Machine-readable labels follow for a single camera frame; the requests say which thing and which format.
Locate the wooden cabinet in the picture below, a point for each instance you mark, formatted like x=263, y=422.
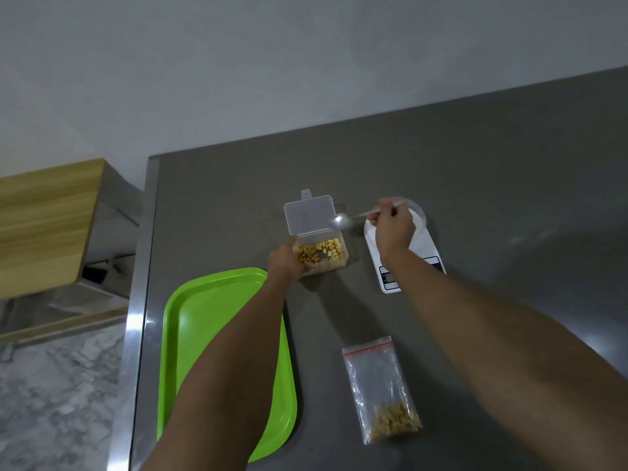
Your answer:
x=44, y=225

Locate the clear bowl on scale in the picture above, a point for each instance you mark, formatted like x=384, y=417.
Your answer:
x=414, y=210

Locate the person's left thumb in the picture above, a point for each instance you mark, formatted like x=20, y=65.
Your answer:
x=289, y=243

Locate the yellow split peas in bag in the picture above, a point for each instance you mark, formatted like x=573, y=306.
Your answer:
x=395, y=419

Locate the person's left hand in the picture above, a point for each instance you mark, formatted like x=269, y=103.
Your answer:
x=282, y=262

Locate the green plastic tray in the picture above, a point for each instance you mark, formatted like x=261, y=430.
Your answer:
x=196, y=333

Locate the person's right fingers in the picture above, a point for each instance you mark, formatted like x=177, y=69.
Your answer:
x=385, y=210

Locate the white kitchen scale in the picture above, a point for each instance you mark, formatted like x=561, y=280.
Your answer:
x=417, y=257

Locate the person's right forearm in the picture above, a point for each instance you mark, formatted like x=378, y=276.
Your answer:
x=510, y=358

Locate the metal spoon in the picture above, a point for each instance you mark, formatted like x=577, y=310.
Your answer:
x=351, y=218

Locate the yellow split peas in box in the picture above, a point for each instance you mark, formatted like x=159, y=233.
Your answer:
x=319, y=251

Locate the clear plastic lidded box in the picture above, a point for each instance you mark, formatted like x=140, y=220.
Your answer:
x=316, y=235

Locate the clear zip bag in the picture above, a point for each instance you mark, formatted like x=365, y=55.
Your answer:
x=380, y=387

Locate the person's right hand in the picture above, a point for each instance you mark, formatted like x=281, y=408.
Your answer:
x=392, y=230

